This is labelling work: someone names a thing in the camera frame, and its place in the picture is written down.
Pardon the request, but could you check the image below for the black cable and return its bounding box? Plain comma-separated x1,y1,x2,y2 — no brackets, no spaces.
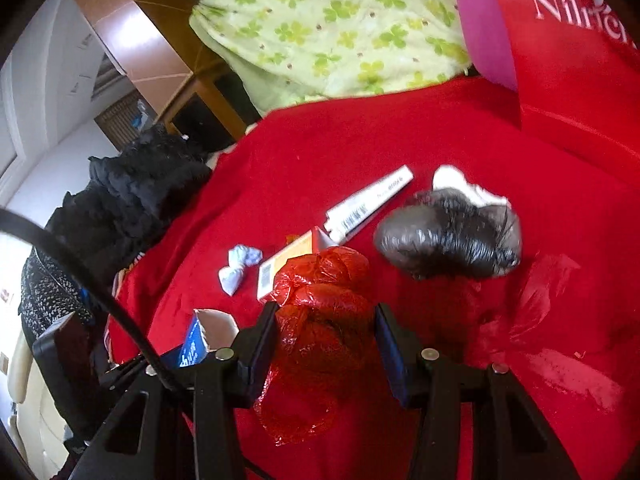
0,207,186,396

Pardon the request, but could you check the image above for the dark spotted cloth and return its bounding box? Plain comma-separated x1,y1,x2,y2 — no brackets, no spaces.
20,245,96,351

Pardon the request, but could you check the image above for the blue carton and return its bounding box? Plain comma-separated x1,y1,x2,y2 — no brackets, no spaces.
160,308,240,371

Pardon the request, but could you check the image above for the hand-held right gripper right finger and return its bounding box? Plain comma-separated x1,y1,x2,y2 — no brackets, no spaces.
372,302,586,480

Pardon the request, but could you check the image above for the green clover print quilt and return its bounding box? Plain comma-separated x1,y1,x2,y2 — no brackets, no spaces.
189,0,473,116

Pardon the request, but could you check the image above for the translucent red plastic bag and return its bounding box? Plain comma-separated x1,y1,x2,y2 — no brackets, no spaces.
252,247,396,446

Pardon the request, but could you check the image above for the black plastic bag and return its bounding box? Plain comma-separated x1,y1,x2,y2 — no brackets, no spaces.
374,189,523,281

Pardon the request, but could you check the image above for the clear plastic bag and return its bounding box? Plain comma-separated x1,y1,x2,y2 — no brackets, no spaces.
480,255,631,411

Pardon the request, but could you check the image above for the red blanket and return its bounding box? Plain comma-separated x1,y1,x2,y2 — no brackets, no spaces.
107,77,640,480

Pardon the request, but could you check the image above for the red paper bag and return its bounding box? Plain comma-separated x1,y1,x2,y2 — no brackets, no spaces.
477,0,640,171

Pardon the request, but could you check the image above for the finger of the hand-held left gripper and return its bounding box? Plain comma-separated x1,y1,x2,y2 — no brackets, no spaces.
98,353,151,391

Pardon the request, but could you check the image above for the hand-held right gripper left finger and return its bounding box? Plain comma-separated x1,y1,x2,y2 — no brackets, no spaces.
60,301,281,480

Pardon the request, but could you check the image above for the long white cardboard box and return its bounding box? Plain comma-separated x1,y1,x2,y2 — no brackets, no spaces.
324,165,415,241

